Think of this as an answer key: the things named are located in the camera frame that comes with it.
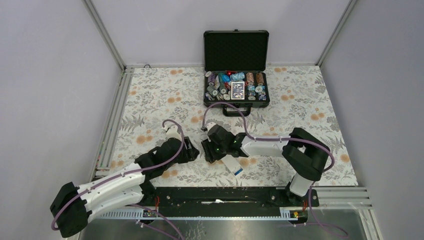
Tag blue AAA battery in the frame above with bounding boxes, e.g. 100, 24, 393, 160
233, 168, 243, 176

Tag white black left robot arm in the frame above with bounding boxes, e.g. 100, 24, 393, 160
49, 136, 200, 238

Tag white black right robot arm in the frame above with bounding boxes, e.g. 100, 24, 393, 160
201, 122, 333, 206

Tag playing card deck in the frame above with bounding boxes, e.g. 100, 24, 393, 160
230, 81, 245, 100

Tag floral patterned table mat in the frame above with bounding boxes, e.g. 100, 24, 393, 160
107, 65, 352, 188

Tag black poker chip case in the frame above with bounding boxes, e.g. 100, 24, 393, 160
203, 29, 271, 117

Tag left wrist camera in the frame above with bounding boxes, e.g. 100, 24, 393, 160
164, 125, 182, 141

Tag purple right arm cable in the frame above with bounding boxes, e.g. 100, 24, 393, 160
201, 101, 336, 173

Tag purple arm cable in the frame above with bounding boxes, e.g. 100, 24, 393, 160
201, 101, 336, 173
50, 119, 186, 240

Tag black mounting base rail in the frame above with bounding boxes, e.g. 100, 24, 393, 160
138, 186, 320, 210

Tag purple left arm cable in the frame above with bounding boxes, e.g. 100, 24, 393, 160
50, 119, 186, 240

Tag aluminium frame rail left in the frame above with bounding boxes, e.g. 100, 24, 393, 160
88, 65, 135, 182

